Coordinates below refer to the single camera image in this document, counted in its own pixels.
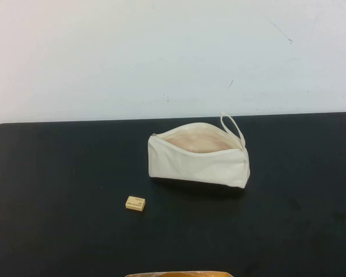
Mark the small tan eraser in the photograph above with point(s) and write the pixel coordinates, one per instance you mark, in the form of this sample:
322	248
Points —
135	203

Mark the cream fabric pencil case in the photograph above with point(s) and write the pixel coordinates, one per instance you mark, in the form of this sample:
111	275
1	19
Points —
196	168

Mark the yellow-brown object with white edge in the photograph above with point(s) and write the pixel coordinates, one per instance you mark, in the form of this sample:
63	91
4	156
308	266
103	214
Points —
176	274

